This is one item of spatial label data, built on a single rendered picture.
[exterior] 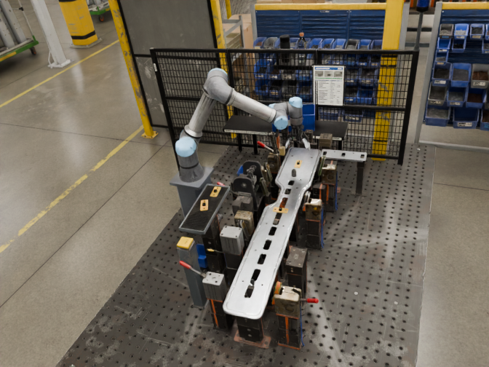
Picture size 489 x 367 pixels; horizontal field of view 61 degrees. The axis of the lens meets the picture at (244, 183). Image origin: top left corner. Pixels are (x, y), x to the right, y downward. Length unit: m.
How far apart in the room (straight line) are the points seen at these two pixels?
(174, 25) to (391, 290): 3.32
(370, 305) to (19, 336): 2.52
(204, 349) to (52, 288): 1.92
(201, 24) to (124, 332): 3.04
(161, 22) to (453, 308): 3.67
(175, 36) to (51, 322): 2.91
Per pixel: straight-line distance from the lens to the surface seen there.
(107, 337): 2.37
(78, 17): 9.60
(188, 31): 4.49
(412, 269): 2.49
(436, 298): 3.31
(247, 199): 2.30
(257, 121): 3.15
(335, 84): 2.99
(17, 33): 9.87
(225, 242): 2.09
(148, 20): 4.72
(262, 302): 1.91
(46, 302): 3.72
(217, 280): 1.93
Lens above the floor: 2.51
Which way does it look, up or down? 36 degrees down
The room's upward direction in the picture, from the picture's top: 7 degrees counter-clockwise
